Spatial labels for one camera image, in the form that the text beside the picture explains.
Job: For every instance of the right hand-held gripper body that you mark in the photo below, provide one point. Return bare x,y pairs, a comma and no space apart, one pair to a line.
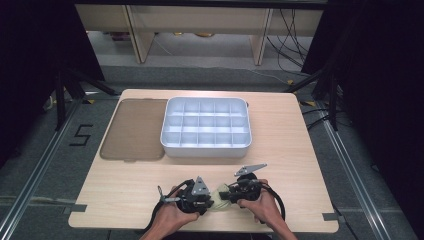
246,190

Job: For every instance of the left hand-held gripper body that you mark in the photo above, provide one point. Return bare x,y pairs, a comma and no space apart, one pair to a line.
193,200

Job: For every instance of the light green ankle sock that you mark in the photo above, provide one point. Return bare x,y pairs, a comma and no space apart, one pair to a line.
220,201

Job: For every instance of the person's right hand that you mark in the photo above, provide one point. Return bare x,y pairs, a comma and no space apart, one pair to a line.
265,208

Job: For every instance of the person's left hand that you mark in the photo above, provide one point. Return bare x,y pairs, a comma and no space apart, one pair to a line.
170,218

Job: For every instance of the white divided storage box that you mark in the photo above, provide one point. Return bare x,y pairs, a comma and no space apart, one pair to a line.
206,126

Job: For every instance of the grey tape strip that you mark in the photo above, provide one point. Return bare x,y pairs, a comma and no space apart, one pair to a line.
330,216
76,208

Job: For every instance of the brown translucent box lid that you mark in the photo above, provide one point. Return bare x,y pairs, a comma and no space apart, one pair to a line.
135,130

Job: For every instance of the black metal stand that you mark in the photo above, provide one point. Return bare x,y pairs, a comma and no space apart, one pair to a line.
328,96
65,96

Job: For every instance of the dark curtain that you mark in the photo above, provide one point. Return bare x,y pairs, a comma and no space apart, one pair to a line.
30,66
383,83

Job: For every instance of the beige wooden desk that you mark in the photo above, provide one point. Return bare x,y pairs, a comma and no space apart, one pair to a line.
200,20

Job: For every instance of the aluminium floor rail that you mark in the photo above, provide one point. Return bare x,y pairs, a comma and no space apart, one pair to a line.
36,170
353,173

